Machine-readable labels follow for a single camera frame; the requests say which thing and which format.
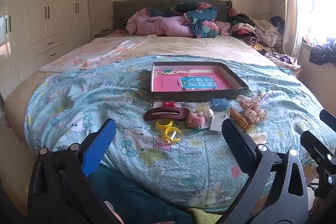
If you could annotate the polka-dot bow scrunchie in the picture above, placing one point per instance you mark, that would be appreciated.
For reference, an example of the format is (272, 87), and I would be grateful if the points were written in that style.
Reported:
(252, 108)

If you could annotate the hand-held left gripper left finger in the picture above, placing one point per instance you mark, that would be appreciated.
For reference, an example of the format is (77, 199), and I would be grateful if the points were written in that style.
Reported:
(101, 142)

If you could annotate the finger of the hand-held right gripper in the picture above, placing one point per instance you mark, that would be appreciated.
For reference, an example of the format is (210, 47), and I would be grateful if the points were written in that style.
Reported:
(328, 119)
(315, 145)

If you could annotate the brown hair clip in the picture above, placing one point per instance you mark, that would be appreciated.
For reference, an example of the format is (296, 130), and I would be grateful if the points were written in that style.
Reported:
(149, 116)

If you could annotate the bed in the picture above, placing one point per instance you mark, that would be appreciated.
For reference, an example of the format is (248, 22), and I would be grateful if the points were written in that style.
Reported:
(15, 103)

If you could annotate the cream bedspread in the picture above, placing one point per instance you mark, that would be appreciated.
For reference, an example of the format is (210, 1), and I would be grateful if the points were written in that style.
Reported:
(197, 48)

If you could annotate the pink floral sheet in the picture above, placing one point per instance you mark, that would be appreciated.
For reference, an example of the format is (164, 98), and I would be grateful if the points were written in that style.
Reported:
(99, 53)

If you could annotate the teal cloth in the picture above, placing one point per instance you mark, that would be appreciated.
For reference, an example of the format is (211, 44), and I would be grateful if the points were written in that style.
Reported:
(136, 195)

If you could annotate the pink quilt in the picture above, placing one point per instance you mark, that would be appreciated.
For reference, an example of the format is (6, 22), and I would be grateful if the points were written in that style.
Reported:
(168, 26)

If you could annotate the yellow hair clip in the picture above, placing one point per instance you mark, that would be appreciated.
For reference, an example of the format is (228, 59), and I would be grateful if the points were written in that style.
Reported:
(168, 136)

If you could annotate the shallow cardboard box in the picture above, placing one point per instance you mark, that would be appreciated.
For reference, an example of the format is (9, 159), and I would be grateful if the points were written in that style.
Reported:
(183, 95)

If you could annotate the dark floral quilt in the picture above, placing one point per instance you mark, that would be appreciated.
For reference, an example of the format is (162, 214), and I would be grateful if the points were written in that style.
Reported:
(202, 14)

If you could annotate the clear bag with white card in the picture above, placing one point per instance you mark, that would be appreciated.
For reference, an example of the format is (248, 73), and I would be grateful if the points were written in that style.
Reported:
(218, 123)

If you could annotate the cartoon cat blanket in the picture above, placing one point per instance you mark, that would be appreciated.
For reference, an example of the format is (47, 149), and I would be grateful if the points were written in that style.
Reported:
(105, 98)

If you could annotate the dark bedside table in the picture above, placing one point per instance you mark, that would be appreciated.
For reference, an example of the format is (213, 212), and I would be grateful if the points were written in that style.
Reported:
(103, 34)

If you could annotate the pile of clothes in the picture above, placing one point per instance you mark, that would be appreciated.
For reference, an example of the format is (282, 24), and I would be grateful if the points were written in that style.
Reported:
(252, 29)

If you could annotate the yellow-green cloth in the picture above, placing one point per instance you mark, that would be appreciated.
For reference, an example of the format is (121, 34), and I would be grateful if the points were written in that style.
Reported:
(204, 216)

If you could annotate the small blue box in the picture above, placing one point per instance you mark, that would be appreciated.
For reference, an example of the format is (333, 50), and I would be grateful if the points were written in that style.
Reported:
(219, 104)

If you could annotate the cream curtain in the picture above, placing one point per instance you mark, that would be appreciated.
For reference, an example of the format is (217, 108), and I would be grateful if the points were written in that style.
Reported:
(291, 3)

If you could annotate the purple crumpled clothes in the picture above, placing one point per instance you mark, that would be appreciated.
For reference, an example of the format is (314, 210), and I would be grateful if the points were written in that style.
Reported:
(284, 58)

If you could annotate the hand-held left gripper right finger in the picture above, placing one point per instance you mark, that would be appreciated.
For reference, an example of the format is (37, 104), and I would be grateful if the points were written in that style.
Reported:
(236, 142)

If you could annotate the dark jacket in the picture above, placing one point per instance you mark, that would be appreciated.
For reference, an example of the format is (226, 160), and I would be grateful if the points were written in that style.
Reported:
(323, 52)

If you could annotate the grey upholstered headboard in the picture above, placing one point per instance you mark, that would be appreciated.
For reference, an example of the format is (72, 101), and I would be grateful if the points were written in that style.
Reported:
(131, 6)

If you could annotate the pink book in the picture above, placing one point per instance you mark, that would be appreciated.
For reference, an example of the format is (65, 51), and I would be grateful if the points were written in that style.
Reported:
(168, 82)

